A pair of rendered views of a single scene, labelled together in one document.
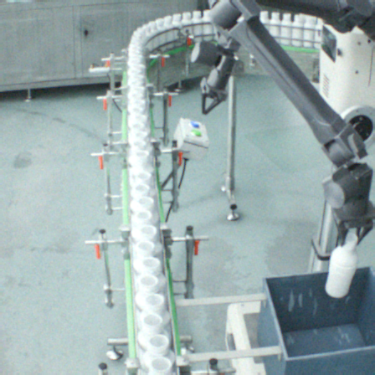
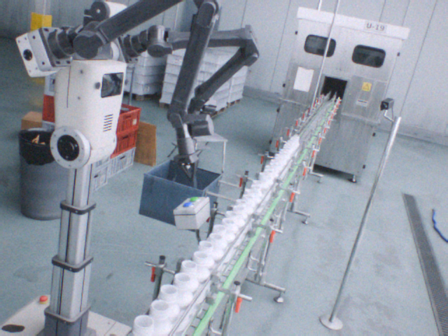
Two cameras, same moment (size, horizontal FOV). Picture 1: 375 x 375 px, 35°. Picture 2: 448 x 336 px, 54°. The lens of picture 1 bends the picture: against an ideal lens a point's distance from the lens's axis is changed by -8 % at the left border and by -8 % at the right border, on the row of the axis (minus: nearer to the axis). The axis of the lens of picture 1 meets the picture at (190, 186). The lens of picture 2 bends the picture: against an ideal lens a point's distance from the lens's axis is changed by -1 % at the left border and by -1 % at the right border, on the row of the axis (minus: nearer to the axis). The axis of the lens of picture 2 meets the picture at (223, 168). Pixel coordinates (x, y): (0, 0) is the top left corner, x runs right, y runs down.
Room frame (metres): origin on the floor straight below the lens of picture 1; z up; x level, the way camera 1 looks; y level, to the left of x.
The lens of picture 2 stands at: (3.06, 0.54, 1.71)
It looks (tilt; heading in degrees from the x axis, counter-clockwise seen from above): 18 degrees down; 200
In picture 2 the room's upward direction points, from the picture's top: 12 degrees clockwise
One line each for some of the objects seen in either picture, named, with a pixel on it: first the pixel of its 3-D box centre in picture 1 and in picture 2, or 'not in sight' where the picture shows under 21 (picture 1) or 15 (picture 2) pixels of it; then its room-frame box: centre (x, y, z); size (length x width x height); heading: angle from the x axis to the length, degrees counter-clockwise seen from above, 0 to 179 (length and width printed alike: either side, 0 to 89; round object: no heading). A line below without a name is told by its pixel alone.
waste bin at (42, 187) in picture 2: not in sight; (46, 174); (0.47, -1.83, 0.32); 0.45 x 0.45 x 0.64
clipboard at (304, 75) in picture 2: not in sight; (303, 78); (-2.94, -0.74, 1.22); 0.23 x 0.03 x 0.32; 96
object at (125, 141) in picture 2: not in sight; (108, 138); (-0.75, -2.16, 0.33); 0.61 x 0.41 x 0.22; 9
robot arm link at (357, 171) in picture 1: (358, 179); (197, 104); (1.11, -0.36, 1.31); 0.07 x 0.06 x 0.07; 131
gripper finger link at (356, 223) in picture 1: (354, 228); not in sight; (1.12, -0.37, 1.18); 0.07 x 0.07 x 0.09; 6
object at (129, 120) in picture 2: not in sight; (110, 117); (-0.75, -2.16, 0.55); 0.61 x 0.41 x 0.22; 9
